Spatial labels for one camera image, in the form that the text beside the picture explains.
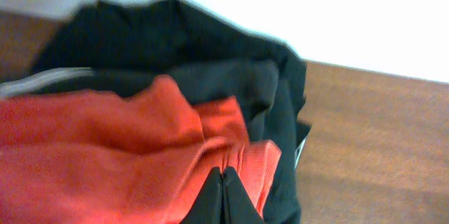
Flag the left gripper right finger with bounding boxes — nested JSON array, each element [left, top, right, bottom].
[[222, 166, 264, 224]]

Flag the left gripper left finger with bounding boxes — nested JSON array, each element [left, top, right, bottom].
[[180, 167, 222, 224]]

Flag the red orange t-shirt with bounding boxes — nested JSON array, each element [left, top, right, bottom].
[[1, 75, 281, 223]]

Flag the folded black clothes stack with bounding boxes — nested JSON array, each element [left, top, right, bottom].
[[1, 0, 311, 223]]

